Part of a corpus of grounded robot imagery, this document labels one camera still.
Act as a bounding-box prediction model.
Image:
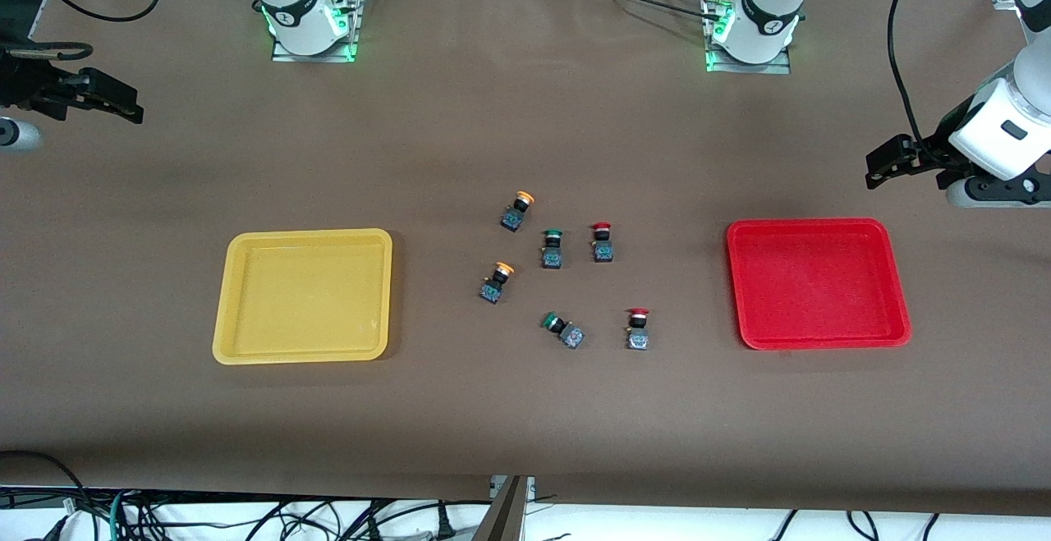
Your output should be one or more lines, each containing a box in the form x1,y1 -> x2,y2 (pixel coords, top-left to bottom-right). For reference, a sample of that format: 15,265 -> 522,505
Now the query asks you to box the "yellow push button switch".
480,261 -> 516,305
500,190 -> 536,234

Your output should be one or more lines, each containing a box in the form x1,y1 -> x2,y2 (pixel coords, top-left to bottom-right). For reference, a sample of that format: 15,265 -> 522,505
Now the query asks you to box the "red plastic tray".
726,218 -> 912,351

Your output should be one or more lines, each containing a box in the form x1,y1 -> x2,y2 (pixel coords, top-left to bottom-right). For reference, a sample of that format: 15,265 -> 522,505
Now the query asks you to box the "yellow plastic tray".
212,228 -> 393,365

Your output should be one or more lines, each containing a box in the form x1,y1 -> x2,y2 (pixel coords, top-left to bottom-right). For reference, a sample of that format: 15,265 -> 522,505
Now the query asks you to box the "brown table cover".
0,0 -> 1051,517

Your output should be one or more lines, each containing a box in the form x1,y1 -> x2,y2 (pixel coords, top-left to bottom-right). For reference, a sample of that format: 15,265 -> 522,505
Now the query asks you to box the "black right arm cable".
0,0 -> 163,62

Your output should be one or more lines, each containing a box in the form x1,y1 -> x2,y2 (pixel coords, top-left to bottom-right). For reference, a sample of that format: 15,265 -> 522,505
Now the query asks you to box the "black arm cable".
887,0 -> 941,152
0,0 -> 163,62

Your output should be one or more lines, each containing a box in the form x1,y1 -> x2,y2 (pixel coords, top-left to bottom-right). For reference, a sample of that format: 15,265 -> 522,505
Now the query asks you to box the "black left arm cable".
887,0 -> 941,152

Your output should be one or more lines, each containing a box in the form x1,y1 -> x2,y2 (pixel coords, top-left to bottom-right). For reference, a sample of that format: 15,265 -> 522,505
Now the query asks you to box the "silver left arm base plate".
704,0 -> 793,76

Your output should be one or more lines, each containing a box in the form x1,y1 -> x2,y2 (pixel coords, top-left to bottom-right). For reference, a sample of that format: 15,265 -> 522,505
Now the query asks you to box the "black floor cable loop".
0,449 -> 89,519

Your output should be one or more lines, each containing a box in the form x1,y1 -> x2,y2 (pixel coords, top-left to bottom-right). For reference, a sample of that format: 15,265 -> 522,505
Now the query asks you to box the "green floor cable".
108,488 -> 132,541

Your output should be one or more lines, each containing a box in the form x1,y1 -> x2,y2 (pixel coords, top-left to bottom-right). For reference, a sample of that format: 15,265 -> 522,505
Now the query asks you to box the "black floor cable bundle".
123,496 -> 461,541

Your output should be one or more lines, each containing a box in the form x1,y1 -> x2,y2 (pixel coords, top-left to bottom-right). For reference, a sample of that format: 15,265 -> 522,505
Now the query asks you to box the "dark metal table post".
472,475 -> 530,541

